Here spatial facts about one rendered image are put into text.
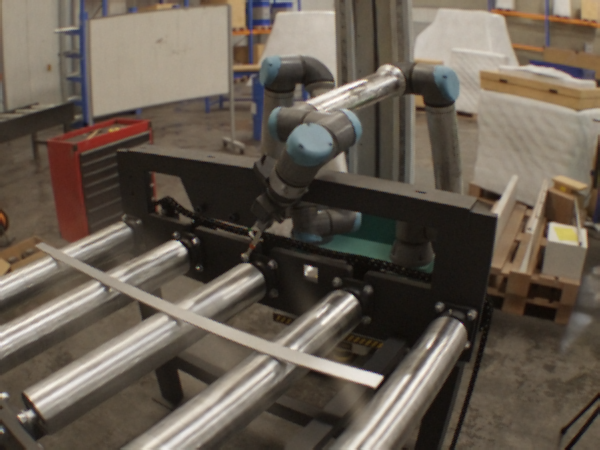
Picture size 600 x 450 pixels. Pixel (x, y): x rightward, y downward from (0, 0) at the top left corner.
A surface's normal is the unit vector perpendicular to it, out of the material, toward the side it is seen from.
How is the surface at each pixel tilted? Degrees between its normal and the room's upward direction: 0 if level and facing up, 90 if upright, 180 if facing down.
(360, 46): 90
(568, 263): 90
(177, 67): 90
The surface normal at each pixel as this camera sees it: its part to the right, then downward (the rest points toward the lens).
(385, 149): -0.51, 0.32
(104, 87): 0.52, 0.30
